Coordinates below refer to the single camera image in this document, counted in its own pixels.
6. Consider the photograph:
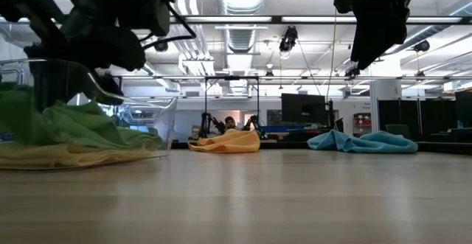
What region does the silver ventilation duct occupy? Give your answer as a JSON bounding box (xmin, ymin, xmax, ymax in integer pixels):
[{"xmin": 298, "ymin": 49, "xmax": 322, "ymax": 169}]
[{"xmin": 216, "ymin": 0, "xmax": 269, "ymax": 55}]

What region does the black cabinet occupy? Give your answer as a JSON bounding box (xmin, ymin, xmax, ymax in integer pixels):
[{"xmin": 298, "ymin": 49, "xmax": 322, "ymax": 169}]
[{"xmin": 454, "ymin": 91, "xmax": 472, "ymax": 129}]

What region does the orange microfiber towel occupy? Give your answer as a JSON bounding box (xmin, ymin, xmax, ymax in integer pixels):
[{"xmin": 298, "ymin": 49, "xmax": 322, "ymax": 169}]
[{"xmin": 187, "ymin": 128, "xmax": 261, "ymax": 154}]

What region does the green microfiber towel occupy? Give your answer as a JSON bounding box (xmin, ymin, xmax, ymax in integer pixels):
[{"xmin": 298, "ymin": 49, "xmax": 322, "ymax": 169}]
[{"xmin": 0, "ymin": 83, "xmax": 165, "ymax": 153}]

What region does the blue microfiber towel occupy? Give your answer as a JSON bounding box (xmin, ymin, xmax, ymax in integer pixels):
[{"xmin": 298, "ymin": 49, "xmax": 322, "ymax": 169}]
[{"xmin": 306, "ymin": 128, "xmax": 419, "ymax": 154}]

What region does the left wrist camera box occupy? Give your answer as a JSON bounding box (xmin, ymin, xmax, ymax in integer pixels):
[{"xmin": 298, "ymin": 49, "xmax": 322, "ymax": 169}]
[{"xmin": 117, "ymin": 0, "xmax": 173, "ymax": 38}]

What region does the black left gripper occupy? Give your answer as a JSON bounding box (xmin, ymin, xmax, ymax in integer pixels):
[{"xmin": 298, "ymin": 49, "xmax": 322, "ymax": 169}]
[{"xmin": 22, "ymin": 25, "xmax": 148, "ymax": 113}]

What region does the yellow microfiber towel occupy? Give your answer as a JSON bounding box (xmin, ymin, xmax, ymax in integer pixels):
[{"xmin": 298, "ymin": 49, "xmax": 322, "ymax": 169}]
[{"xmin": 0, "ymin": 142, "xmax": 156, "ymax": 170}]

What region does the small red drawer shelf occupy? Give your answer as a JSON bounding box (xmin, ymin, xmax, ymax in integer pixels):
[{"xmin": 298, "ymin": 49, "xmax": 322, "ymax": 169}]
[{"xmin": 353, "ymin": 112, "xmax": 372, "ymax": 137}]

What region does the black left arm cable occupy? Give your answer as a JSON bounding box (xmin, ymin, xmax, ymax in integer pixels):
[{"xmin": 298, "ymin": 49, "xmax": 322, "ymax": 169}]
[{"xmin": 142, "ymin": 0, "xmax": 198, "ymax": 52}]

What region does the clear plastic bin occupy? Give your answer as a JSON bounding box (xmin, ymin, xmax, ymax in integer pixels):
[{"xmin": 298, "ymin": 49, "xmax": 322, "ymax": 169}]
[{"xmin": 0, "ymin": 57, "xmax": 178, "ymax": 171}]

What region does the black overhead camera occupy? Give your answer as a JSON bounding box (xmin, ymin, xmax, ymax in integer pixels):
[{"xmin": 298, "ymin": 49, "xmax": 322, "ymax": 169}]
[{"xmin": 278, "ymin": 25, "xmax": 299, "ymax": 53}]

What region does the black computer monitor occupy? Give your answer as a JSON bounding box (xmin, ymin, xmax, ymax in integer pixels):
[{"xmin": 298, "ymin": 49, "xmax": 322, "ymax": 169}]
[{"xmin": 280, "ymin": 92, "xmax": 335, "ymax": 127}]

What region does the black metal station frame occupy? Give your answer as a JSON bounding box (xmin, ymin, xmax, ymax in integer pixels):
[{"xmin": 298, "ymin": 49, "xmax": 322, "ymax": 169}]
[{"xmin": 204, "ymin": 75, "xmax": 261, "ymax": 140}]

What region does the small black mounted camera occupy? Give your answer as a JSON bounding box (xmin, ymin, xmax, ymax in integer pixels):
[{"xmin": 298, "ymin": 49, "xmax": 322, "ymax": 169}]
[{"xmin": 412, "ymin": 39, "xmax": 431, "ymax": 53}]

